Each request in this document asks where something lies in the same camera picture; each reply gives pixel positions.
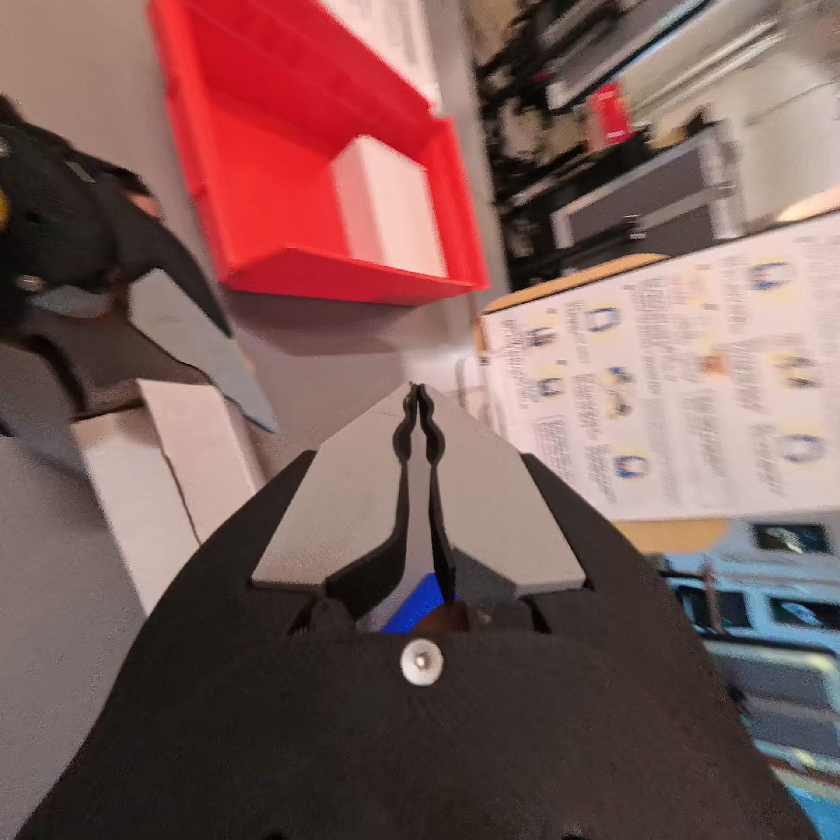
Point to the blue plastic bin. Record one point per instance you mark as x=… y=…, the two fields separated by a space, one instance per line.
x=413 y=607

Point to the printed instruction sheet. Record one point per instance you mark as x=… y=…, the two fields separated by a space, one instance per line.
x=656 y=394

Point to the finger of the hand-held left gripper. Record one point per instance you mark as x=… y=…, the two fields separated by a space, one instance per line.
x=98 y=358
x=197 y=341

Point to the white cardboard box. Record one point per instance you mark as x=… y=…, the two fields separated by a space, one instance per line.
x=164 y=472
x=394 y=210

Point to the grey equipment case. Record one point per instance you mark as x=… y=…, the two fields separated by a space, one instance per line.
x=656 y=190

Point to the red plastic bin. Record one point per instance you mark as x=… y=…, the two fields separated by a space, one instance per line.
x=262 y=164

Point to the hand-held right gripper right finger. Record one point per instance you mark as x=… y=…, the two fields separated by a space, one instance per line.
x=505 y=518

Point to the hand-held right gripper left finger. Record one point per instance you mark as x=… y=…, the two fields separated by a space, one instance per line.
x=341 y=512

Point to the wooden sign board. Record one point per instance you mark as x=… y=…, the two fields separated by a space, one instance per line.
x=669 y=535

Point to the red storage case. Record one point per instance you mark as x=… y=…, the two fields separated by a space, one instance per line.
x=610 y=115

